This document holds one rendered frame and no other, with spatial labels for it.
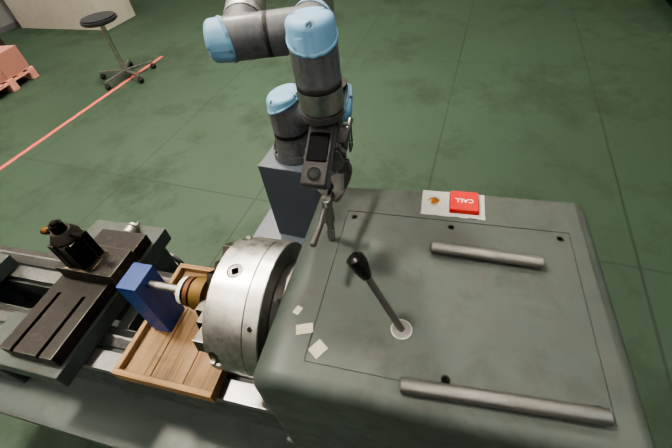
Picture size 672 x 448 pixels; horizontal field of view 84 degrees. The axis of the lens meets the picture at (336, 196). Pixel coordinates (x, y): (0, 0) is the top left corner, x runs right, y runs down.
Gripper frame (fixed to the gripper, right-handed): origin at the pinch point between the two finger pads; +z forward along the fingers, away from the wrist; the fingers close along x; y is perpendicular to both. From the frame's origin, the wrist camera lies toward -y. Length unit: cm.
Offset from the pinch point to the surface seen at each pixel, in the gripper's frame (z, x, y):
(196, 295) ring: 22.3, 32.7, -14.7
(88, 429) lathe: 80, 83, -40
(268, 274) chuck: 10.0, 11.4, -13.4
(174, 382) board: 43, 40, -29
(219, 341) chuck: 17.7, 19.3, -25.8
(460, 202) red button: 7.0, -25.7, 9.7
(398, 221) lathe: 8.2, -13.1, 3.3
